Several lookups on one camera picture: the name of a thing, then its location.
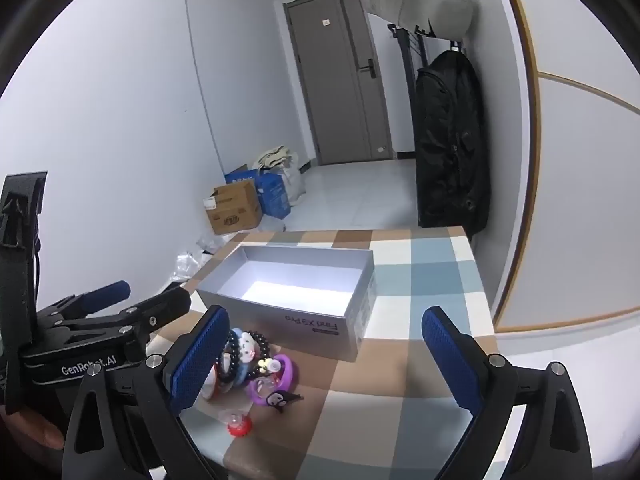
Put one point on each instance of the white plastic bag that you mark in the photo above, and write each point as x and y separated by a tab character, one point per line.
295	180

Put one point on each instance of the black coat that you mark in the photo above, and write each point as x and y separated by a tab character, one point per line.
450	150

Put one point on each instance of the blue cardboard box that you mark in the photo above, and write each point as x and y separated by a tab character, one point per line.
275	195

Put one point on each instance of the beige cloth bag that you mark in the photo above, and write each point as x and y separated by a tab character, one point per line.
272	156

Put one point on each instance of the checked tablecloth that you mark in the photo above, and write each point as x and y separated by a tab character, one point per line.
400	270

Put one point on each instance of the grey cardboard box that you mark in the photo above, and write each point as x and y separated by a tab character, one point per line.
300	270

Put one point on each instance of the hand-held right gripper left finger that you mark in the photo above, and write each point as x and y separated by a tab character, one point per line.
197	360

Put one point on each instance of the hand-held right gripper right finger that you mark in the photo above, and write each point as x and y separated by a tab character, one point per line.
450	360

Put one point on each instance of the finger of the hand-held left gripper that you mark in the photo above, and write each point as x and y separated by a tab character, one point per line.
107	292
160	307

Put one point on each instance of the white wood-trimmed panel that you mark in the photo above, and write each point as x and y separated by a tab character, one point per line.
575	210

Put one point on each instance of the clear plastic bags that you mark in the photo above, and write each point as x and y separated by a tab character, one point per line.
187	265

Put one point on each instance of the person's left hand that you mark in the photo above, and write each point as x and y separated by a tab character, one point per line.
30	430

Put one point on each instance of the grey door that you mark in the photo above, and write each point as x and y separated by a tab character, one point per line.
330	85

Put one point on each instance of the brown cardboard box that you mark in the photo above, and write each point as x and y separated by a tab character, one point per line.
235	210

